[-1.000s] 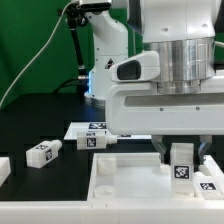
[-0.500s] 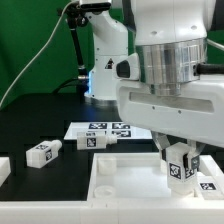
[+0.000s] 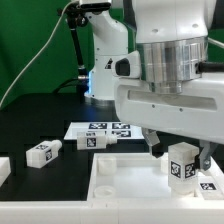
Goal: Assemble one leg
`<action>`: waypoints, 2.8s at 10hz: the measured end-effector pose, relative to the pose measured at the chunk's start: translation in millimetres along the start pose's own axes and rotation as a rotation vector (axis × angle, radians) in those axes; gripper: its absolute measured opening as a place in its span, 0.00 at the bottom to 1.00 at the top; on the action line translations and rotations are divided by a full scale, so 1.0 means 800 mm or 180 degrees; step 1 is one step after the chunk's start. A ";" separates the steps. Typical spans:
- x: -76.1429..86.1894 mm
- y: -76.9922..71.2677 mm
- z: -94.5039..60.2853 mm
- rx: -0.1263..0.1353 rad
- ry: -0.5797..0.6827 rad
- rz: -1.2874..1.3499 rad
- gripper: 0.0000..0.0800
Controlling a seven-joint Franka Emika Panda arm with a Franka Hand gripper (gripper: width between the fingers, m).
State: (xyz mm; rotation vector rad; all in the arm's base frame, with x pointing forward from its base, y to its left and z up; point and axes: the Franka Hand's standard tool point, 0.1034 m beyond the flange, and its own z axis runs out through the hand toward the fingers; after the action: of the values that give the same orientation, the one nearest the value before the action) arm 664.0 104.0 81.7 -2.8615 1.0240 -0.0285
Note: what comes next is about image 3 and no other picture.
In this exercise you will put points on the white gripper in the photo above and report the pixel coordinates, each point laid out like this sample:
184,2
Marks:
198,112

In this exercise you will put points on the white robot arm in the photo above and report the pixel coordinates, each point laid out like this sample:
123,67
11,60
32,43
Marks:
167,84

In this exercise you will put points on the white marker sheet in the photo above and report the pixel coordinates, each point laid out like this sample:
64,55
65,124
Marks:
122,130

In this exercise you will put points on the white square tabletop panel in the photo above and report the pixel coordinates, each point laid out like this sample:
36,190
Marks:
130,176

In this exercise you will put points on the white front fence bar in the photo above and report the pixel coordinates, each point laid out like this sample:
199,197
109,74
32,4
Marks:
182,211

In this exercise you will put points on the white left fence block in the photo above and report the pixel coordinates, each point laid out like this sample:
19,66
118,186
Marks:
5,169

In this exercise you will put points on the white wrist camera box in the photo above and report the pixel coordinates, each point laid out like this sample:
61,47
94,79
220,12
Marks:
128,67

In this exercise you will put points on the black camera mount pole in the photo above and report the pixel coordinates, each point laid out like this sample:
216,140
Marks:
75,17

